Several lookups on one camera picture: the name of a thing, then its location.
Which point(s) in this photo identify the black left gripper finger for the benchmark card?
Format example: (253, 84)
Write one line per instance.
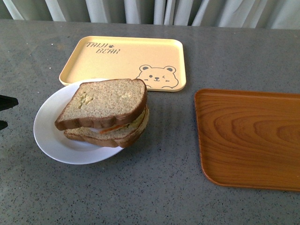
(3, 124)
(7, 102)

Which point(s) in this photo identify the white round plate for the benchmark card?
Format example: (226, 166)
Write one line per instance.
(53, 142)

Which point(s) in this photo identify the bread slice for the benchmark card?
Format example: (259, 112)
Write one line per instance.
(104, 104)
(123, 136)

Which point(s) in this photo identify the fried egg filling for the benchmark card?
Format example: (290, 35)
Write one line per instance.
(117, 127)

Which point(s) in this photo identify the yellow bear tray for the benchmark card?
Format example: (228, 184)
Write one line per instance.
(158, 62)

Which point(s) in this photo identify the brown wood-grain tray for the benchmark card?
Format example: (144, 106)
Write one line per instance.
(249, 139)

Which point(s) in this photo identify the grey pleated curtain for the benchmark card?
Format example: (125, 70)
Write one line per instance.
(266, 14)

